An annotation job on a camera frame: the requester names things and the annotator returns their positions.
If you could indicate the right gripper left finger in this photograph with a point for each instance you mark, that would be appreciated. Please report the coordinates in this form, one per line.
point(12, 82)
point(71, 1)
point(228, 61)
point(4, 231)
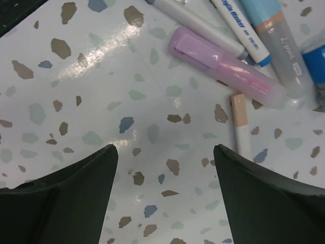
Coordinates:
point(66, 206)

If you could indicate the white pen orange cap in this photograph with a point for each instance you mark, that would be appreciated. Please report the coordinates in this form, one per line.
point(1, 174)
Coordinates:
point(240, 118)

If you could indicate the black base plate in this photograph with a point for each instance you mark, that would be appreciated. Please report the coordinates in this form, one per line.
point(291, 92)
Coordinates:
point(12, 12)

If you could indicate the blue white marker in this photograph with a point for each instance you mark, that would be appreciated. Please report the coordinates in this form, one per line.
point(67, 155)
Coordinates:
point(236, 19)

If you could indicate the pink highlighter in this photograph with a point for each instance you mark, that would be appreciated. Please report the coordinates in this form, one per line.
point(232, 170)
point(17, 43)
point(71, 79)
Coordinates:
point(219, 65)

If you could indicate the blue grey correction bottle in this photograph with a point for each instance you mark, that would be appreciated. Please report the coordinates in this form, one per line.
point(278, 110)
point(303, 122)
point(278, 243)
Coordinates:
point(314, 60)

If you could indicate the grey white pen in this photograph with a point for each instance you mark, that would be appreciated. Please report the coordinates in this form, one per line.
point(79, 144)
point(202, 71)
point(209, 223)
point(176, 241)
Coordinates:
point(200, 26)

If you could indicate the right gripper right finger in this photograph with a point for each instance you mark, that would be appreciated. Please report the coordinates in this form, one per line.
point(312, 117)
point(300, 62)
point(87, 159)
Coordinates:
point(263, 206)

